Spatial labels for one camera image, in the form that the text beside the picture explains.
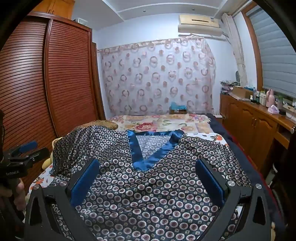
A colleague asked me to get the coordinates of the stack of folded cloths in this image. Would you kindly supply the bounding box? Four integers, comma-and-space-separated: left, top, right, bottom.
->
220, 80, 240, 93

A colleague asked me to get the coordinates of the grey window blind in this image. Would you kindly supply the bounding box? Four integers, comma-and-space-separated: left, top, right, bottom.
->
246, 10, 296, 96

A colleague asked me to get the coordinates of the sheer ring-patterned curtain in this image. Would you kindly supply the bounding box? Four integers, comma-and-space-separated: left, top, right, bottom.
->
97, 37, 216, 115

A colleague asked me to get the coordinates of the dark patterned satin shirt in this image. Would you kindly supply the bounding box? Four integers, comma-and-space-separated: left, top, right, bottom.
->
50, 126, 252, 241

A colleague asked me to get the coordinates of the pink bottle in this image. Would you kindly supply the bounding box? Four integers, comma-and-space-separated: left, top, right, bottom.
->
266, 89, 275, 107

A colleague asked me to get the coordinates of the open cardboard box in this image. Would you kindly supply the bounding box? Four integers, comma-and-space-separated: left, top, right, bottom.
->
232, 86, 253, 100

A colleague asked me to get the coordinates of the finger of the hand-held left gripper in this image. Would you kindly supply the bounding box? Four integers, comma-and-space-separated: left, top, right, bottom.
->
24, 147, 50, 163
19, 141, 38, 154

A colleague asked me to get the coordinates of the person's left hand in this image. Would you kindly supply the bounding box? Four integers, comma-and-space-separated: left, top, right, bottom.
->
14, 179, 27, 210

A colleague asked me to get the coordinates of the yellow plush toy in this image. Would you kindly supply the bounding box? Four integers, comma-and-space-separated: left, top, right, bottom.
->
42, 137, 63, 171

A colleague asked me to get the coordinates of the long wooden cabinet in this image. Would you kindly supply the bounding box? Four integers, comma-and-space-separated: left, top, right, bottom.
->
220, 93, 296, 172

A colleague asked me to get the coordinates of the white air conditioner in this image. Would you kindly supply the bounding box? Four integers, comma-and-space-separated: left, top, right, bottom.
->
178, 14, 228, 39

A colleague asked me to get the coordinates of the cream window curtain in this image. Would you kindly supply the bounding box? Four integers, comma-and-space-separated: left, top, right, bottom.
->
222, 13, 248, 86

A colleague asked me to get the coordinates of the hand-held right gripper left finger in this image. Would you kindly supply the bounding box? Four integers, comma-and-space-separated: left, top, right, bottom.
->
24, 158, 101, 241

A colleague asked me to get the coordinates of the floral quilt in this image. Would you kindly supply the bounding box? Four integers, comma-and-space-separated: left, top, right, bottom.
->
107, 113, 215, 133

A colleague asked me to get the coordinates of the wooden overhead cabinet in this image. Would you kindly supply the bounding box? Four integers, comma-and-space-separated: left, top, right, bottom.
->
32, 0, 75, 20

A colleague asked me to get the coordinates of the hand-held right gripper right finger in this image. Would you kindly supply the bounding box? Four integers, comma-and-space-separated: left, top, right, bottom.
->
195, 158, 271, 241

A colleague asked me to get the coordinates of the brown patterned blanket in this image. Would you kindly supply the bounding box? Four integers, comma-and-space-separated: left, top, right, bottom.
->
79, 120, 118, 130

